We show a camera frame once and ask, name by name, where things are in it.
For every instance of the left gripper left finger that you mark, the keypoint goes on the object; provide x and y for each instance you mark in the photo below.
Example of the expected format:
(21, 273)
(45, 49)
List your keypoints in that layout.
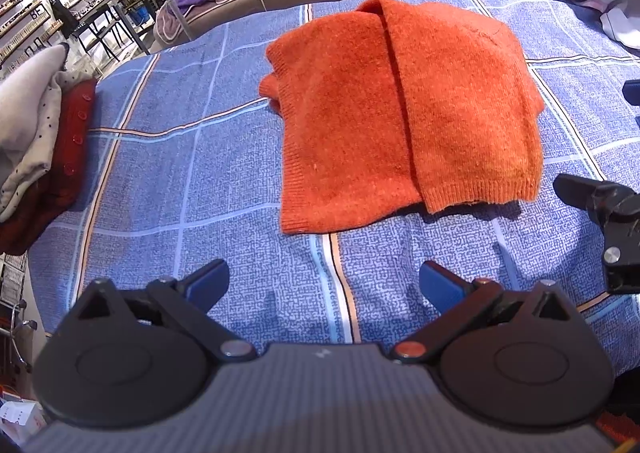
(184, 306)

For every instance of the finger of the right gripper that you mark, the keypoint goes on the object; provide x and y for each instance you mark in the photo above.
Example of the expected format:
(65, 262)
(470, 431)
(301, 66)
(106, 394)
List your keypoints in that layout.
(631, 92)
(614, 208)

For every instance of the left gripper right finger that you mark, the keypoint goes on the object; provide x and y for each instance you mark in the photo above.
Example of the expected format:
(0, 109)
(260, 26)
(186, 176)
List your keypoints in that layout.
(462, 306)

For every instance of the orange knit sweater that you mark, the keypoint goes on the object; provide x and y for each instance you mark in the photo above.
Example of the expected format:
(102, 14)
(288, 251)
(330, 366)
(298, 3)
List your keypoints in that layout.
(391, 105)

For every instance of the white pink garment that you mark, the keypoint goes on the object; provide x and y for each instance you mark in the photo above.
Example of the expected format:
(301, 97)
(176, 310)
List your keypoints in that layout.
(620, 20)

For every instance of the blue plaid bed sheet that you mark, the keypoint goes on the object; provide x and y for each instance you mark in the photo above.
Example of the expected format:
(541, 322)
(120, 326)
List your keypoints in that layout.
(184, 166)

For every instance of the dark red folded garment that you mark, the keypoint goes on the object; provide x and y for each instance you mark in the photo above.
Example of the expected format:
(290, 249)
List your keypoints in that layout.
(58, 189)

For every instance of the cream dotted folded garment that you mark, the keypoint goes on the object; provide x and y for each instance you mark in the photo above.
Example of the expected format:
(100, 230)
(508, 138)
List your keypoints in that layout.
(28, 165)

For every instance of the beige folded garment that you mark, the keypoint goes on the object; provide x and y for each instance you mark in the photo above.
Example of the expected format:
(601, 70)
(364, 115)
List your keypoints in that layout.
(20, 95)

